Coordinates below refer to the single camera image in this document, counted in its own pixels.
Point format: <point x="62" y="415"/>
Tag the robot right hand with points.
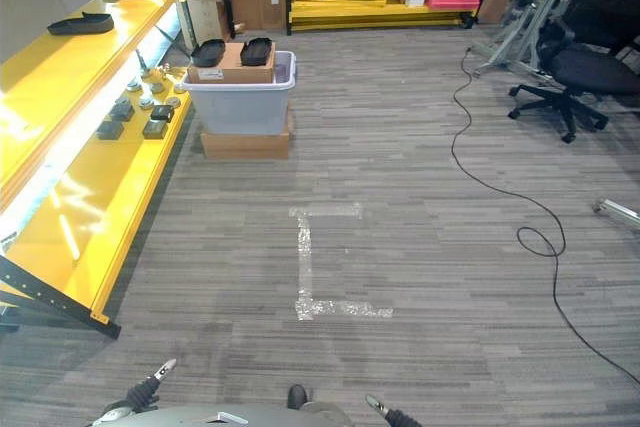
<point x="397" y="418"/>

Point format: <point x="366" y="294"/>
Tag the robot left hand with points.
<point x="142" y="394"/>

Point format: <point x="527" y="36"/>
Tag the flat cardboard box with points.
<point x="245" y="145"/>

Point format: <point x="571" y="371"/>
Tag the translucent grey plastic box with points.
<point x="240" y="107"/>

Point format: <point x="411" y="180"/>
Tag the long yellow metal shelf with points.
<point x="80" y="97"/>

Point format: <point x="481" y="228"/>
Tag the cardboard box with white label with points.
<point x="231" y="72"/>

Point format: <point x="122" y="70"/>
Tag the pale cardboard box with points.
<point x="205" y="19"/>

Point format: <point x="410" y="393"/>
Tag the small white box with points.
<point x="415" y="0"/>

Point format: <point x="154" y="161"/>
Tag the robot grey torso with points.
<point x="200" y="418"/>

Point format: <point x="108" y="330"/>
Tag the robot dark foot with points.
<point x="297" y="397"/>

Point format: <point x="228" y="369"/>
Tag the black square block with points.
<point x="122" y="112"/>
<point x="162" y="112"/>
<point x="109" y="130"/>
<point x="155" y="129"/>

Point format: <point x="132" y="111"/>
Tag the round silver metal part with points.
<point x="179" y="88"/>
<point x="173" y="102"/>
<point x="133" y="86"/>
<point x="157" y="87"/>
<point x="146" y="103"/>

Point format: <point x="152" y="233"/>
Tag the aluminium profile bar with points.
<point x="620" y="212"/>

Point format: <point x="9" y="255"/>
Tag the tall silver metal part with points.
<point x="143" y="67"/>

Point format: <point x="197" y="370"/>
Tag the black office chair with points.
<point x="585" y="72"/>

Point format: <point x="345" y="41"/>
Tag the aluminium profile frame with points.
<point x="525" y="22"/>

